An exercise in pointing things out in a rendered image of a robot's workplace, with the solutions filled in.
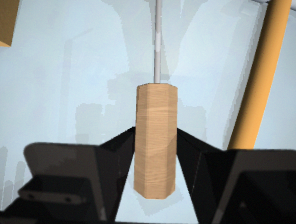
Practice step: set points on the hammer with orange handle and grey head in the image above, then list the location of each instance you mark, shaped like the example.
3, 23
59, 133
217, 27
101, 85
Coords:
256, 93

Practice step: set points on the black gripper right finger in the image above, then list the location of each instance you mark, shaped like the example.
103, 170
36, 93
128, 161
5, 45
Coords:
210, 173

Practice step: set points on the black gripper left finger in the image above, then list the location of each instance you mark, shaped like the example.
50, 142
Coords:
106, 166

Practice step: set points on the wooden-handled metal rod tool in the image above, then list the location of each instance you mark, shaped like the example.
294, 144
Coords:
156, 130

